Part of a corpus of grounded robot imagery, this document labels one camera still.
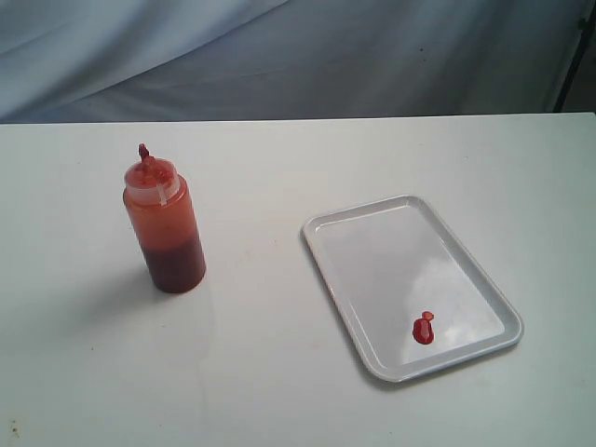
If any red sauce squeeze bottle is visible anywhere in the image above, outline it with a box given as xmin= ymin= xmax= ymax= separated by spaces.
xmin=123 ymin=143 xmax=207 ymax=294

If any red sauce blob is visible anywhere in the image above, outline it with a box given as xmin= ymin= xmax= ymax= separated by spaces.
xmin=412 ymin=311 xmax=434 ymax=345

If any white rectangular plastic tray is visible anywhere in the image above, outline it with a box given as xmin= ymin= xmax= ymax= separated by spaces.
xmin=302 ymin=195 xmax=524 ymax=383

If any grey backdrop cloth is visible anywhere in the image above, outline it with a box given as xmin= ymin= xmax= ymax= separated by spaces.
xmin=1 ymin=1 xmax=589 ymax=123

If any black tripod stand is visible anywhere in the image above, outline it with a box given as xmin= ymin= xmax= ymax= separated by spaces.
xmin=553 ymin=7 xmax=595 ymax=113

